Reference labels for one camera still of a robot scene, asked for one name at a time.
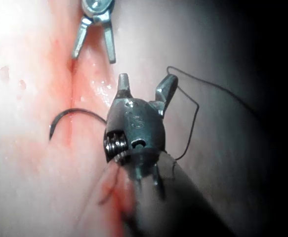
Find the left arm needle driver jaw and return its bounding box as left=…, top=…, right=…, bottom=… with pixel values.
left=101, top=19, right=117, bottom=65
left=71, top=15, right=94, bottom=59

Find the right arm needle driver jaw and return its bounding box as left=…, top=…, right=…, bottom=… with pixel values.
left=150, top=74, right=179, bottom=117
left=116, top=73, right=134, bottom=99

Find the left arm needle driver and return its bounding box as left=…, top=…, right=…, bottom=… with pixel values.
left=81, top=0, right=116, bottom=26

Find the right arm needle driver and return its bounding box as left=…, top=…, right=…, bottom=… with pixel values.
left=104, top=95, right=166, bottom=163

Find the black thread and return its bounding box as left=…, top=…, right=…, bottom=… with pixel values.
left=166, top=66, right=260, bottom=161

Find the curved needle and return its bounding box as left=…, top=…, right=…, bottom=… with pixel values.
left=48, top=108, right=108, bottom=141

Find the tissue pad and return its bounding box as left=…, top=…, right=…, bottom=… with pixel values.
left=0, top=0, right=278, bottom=237

